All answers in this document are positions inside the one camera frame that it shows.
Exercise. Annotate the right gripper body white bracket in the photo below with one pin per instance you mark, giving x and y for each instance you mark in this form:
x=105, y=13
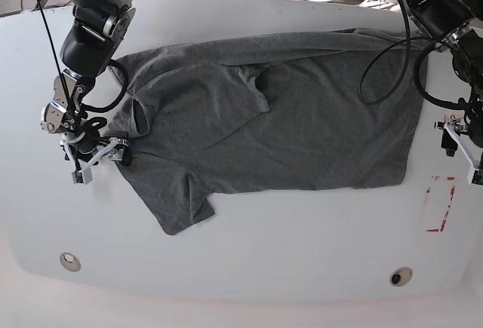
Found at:
x=85, y=151

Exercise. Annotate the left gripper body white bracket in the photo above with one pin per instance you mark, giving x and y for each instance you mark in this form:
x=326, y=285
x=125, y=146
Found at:
x=464, y=139

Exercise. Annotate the grey T-shirt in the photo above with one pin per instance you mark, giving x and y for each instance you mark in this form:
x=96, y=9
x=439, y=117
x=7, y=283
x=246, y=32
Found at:
x=290, y=111

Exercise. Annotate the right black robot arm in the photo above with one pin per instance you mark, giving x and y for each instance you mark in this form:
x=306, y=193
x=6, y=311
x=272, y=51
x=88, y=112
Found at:
x=98, y=29

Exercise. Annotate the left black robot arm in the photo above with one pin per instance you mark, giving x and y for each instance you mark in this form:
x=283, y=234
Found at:
x=446, y=23

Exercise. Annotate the red tape rectangle marking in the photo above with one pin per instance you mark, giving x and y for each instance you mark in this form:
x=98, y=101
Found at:
x=437, y=203

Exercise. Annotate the left round table grommet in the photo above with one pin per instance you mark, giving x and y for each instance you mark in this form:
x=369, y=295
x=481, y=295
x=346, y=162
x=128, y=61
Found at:
x=70, y=262

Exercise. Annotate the round table grommet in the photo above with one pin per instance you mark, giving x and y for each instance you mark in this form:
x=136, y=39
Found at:
x=70, y=262
x=401, y=276

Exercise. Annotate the right round table grommet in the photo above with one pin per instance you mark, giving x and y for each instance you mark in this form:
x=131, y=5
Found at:
x=401, y=276

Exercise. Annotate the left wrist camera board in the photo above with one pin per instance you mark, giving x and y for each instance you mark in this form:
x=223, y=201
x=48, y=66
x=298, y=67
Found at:
x=475, y=176

